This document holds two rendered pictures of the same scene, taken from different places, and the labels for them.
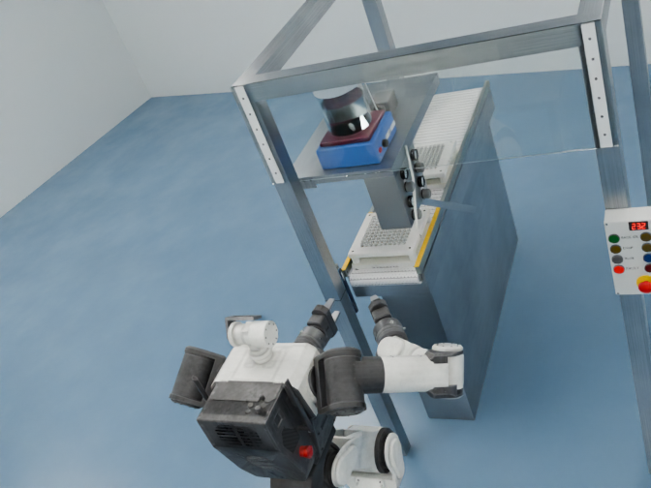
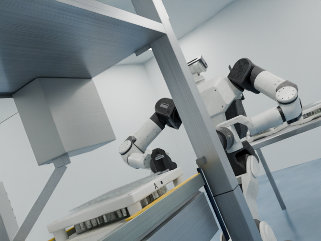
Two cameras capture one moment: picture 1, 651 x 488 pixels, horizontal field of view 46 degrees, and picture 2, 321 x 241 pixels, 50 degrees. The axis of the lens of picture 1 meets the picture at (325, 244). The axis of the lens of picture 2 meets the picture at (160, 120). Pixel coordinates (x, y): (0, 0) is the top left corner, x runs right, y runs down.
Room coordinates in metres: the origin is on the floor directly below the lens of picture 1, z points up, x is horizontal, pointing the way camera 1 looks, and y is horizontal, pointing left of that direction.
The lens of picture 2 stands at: (3.12, -0.15, 1.01)
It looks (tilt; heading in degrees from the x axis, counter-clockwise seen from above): 5 degrees up; 174
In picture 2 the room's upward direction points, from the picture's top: 22 degrees counter-clockwise
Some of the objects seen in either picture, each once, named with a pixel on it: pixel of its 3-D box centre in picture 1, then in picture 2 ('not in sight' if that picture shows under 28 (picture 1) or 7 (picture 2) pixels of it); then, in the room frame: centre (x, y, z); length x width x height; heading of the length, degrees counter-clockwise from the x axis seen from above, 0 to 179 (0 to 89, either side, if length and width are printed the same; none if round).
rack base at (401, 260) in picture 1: (393, 243); (127, 217); (2.28, -0.22, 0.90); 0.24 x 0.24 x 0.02; 57
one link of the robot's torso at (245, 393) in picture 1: (273, 410); (215, 110); (1.50, 0.29, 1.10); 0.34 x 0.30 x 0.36; 57
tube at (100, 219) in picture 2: not in sight; (99, 217); (2.35, -0.27, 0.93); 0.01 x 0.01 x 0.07
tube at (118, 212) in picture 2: not in sight; (117, 211); (2.37, -0.23, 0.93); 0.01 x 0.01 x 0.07
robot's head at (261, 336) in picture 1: (255, 337); (194, 72); (1.55, 0.25, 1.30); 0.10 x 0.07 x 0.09; 57
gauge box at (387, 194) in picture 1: (396, 183); (67, 118); (2.16, -0.29, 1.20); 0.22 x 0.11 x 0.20; 147
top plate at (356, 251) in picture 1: (389, 232); (119, 197); (2.28, -0.22, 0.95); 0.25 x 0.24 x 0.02; 57
